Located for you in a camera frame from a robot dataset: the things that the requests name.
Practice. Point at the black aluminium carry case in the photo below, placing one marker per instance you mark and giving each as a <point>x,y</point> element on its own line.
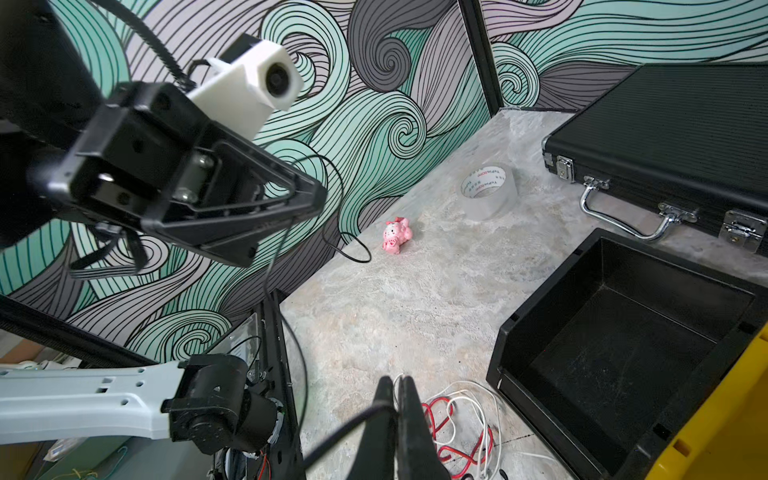
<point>673,144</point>

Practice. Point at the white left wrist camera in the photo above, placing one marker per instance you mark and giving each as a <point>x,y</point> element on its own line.
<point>251,79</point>

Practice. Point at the yellow plastic bin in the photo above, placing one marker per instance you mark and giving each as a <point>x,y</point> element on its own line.
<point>727,437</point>

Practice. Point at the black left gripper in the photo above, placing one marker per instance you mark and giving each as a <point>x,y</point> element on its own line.
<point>150,160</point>

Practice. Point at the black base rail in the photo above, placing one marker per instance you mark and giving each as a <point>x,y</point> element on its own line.
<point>261,341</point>

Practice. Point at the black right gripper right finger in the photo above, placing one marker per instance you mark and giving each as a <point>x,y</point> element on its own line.
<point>417,456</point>

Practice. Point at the pink pig toy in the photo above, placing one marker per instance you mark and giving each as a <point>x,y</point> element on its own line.
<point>396,233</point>

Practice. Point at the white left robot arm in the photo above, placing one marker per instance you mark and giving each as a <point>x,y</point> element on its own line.
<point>202,399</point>

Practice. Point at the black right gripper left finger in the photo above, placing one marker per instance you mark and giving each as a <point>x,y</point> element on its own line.
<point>376,451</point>

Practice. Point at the black plastic bin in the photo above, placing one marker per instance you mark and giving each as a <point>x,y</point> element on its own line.
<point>618,348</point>

